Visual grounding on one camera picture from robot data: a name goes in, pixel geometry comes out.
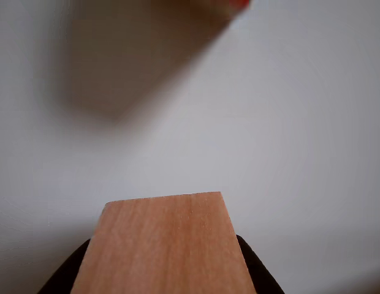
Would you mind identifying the wooden cube with green face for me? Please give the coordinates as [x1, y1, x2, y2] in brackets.
[70, 191, 256, 294]

